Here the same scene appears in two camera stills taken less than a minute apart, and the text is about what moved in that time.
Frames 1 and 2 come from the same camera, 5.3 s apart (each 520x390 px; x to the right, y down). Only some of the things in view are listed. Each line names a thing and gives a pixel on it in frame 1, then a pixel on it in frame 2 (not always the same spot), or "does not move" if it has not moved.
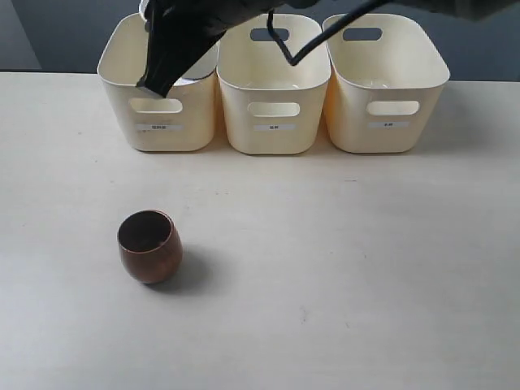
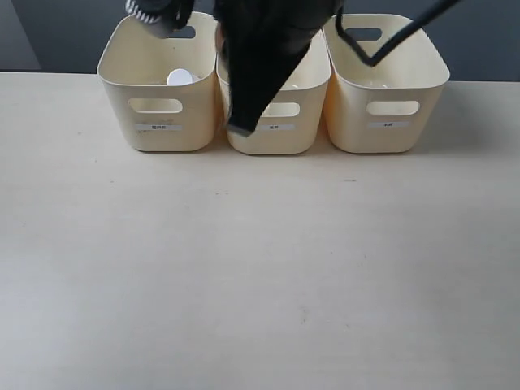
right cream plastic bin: x=386 y=81 does not move
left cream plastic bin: x=184 y=119 does not move
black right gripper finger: x=182 y=32 to x=262 y=41
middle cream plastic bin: x=270 y=106 does not move
